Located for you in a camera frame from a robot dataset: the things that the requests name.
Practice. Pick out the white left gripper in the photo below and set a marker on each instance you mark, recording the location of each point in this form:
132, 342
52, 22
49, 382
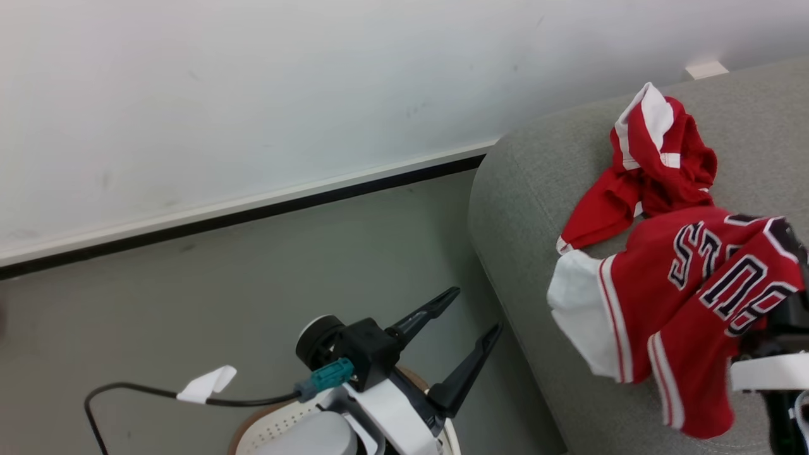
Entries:
398, 420

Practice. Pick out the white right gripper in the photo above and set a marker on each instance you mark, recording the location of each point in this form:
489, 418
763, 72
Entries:
768, 371

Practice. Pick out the red basketball jersey with lettering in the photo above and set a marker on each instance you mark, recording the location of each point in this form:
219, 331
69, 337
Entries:
682, 303

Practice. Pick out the red shorts with white trim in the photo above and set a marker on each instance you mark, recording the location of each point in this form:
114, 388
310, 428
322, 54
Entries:
657, 161

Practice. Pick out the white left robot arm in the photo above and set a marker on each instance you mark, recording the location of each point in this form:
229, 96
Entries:
313, 437

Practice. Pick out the grey fabric sofa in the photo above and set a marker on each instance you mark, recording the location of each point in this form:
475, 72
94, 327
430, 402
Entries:
543, 221

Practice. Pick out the cream perforated laundry basket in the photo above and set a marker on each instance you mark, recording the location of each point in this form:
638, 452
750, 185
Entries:
278, 426

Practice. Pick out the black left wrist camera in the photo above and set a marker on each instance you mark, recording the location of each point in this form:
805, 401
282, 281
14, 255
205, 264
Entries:
360, 347

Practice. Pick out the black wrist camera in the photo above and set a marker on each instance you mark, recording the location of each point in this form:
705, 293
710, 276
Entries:
784, 423
360, 347

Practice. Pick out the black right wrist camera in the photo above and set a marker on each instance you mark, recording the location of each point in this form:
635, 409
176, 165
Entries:
784, 423

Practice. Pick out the small white wall box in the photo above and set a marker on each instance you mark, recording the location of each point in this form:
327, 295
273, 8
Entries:
706, 69

